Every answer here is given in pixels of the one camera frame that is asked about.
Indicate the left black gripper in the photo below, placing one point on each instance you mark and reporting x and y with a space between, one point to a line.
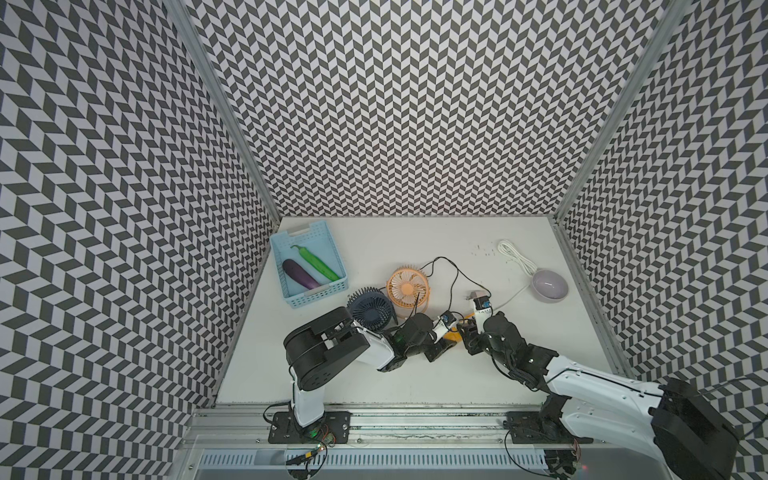
437 349

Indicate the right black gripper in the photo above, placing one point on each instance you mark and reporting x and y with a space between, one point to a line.
469 337

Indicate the orange power strip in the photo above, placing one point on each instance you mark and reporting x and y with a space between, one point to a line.
454 334

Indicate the pink usb charger plug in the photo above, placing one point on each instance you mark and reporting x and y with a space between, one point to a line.
478 294

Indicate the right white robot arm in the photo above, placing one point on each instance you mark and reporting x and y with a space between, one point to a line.
670 422

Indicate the orange desk fan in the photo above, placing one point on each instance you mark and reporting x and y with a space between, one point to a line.
409 291

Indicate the dark blue desk fan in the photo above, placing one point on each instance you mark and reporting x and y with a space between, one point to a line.
371 308

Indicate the lilac ceramic bowl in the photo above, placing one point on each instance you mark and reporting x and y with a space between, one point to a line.
549 286

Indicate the light blue plastic basket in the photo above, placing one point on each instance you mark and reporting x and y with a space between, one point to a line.
317 237

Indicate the green toy cucumber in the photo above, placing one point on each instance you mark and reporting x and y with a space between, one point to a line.
317 263

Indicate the purple toy eggplant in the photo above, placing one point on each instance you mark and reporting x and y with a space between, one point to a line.
298 274

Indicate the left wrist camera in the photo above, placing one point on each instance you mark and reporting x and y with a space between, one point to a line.
443 322

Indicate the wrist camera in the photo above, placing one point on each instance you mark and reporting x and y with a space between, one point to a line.
482 311
443 322

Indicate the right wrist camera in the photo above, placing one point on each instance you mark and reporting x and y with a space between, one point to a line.
482 311

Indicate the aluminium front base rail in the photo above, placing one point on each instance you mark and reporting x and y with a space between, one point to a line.
370 441

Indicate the aluminium corner post right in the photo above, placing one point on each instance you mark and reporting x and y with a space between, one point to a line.
670 20

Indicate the aluminium corner post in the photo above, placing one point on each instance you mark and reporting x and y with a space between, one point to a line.
670 20
188 35

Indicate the aluminium corner post left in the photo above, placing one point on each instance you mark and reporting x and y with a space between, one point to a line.
188 35

